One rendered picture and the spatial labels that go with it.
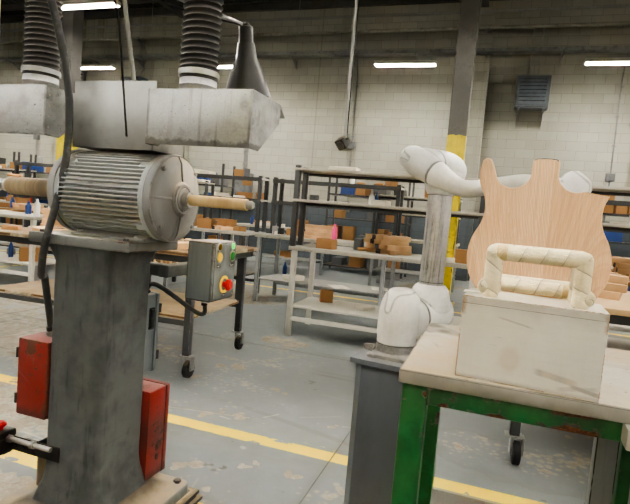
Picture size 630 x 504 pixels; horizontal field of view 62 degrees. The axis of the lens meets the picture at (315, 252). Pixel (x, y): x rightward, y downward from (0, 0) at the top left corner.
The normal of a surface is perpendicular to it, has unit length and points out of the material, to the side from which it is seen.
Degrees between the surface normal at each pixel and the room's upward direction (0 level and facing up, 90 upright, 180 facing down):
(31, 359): 90
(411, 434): 90
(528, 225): 90
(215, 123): 90
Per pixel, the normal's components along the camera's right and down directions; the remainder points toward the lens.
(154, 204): 0.67, 0.18
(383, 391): -0.44, 0.03
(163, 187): 0.90, 0.06
